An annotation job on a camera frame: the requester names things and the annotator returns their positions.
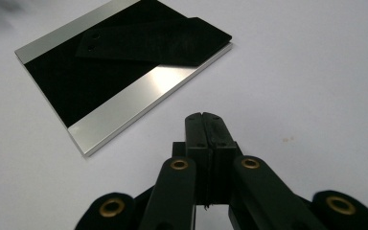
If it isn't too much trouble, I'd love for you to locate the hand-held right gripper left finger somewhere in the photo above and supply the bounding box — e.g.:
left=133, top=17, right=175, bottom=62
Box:
left=172, top=111, right=211, bottom=205

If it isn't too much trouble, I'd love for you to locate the silver photo frame black back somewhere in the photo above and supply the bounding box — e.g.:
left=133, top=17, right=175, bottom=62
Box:
left=13, top=0, right=234, bottom=158

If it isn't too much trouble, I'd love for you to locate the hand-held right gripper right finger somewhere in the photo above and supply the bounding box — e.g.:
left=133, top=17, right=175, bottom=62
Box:
left=202, top=111, right=242, bottom=205

